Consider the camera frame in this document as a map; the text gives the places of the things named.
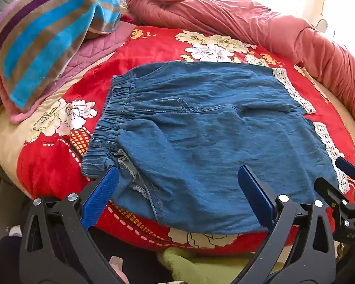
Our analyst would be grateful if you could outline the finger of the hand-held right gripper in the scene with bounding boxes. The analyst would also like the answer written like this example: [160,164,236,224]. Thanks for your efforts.
[314,177,349,211]
[335,156,355,190]

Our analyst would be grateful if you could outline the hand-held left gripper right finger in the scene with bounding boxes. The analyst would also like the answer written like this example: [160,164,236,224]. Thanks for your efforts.
[237,166,335,284]

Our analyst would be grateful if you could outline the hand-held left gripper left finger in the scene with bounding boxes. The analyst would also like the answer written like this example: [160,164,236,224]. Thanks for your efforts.
[19,166,128,284]

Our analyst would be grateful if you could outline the blue denim pants lace trim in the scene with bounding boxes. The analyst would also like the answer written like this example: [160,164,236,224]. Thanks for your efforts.
[81,61,351,235]

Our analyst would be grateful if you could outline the person's green sweater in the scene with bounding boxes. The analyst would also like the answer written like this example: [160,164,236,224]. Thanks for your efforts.
[161,247,284,284]

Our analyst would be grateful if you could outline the pink quilted pillow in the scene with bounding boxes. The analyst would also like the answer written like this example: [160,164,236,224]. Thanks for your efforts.
[0,22,137,125]

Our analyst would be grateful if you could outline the red floral blanket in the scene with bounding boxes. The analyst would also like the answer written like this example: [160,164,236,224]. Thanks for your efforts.
[16,25,355,250]

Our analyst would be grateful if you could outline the striped towel blanket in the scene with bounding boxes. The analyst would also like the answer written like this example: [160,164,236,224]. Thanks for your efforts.
[0,0,122,113]

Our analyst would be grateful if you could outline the salmon red comforter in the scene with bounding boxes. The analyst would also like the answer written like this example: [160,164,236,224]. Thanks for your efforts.
[126,0,355,138]

